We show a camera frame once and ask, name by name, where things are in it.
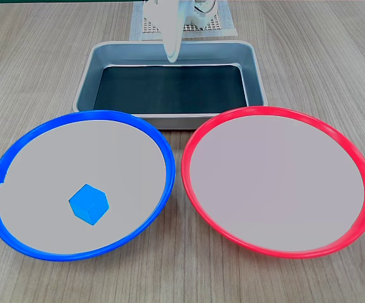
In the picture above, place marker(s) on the black tray mat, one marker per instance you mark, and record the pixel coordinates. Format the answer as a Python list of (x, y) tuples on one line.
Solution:
[(170, 90)]

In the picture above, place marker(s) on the white plate red rim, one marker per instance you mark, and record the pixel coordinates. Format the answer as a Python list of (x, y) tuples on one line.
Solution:
[(277, 180)]

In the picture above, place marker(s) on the small blue cube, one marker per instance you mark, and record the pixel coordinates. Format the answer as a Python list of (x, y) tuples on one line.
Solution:
[(89, 205)]

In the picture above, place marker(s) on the pale perforated base plate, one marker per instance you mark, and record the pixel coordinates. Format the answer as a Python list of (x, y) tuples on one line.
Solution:
[(215, 25)]

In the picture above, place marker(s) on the steel tray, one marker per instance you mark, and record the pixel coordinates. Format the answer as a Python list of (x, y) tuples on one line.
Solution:
[(87, 82)]

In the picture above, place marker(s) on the white plate blue rim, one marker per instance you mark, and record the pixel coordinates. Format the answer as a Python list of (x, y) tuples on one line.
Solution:
[(81, 151)]

